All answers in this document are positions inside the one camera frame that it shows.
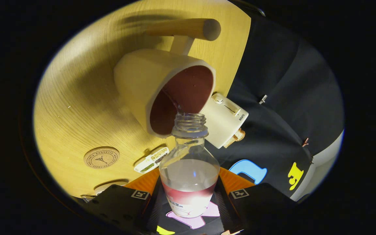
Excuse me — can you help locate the cream toaster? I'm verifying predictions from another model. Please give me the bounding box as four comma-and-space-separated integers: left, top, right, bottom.
201, 93, 249, 149

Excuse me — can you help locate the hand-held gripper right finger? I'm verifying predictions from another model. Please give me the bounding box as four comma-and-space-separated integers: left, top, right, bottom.
214, 166, 296, 234

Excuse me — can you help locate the wooden table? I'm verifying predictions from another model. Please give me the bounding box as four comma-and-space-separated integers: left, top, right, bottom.
33, 0, 252, 199

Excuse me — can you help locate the white divided seed dish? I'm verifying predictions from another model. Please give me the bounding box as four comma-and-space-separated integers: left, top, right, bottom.
134, 147, 169, 173

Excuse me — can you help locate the clear juice bottle pink label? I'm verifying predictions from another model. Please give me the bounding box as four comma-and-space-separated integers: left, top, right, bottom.
159, 113, 220, 218

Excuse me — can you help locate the round wooden coaster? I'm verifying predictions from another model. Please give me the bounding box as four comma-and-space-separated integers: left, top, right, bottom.
84, 147, 120, 169

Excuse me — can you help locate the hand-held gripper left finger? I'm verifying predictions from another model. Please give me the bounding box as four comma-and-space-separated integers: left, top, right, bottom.
84, 167, 161, 234

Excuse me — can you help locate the cream cup with wooden handle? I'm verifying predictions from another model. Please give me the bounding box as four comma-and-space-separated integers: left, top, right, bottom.
114, 18, 222, 138

